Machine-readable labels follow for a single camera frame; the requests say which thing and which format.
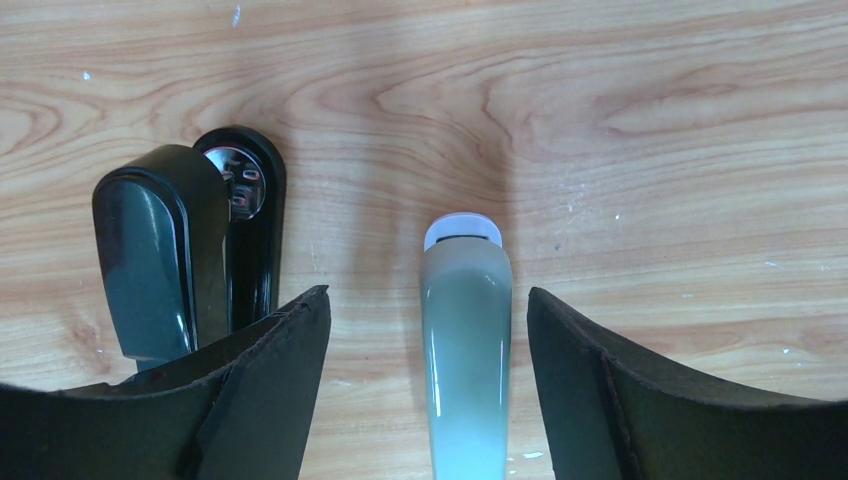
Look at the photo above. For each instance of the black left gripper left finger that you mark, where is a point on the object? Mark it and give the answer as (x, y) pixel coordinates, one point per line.
(240, 408)

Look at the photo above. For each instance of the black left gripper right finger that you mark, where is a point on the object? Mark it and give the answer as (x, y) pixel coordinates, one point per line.
(613, 409)

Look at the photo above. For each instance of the black stapler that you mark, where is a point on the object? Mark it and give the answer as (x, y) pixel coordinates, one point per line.
(189, 242)

